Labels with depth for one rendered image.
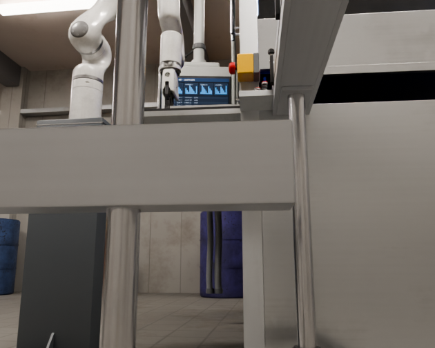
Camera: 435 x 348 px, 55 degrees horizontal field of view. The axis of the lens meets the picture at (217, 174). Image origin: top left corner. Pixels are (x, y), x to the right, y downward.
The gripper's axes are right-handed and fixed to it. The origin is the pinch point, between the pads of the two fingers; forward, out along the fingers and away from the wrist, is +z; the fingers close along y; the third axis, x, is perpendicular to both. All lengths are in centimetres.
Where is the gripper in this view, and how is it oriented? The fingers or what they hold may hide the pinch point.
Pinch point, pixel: (168, 110)
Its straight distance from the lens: 162.9
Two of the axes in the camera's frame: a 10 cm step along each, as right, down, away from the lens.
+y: 0.9, 2.1, 9.7
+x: -10.0, 0.1, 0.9
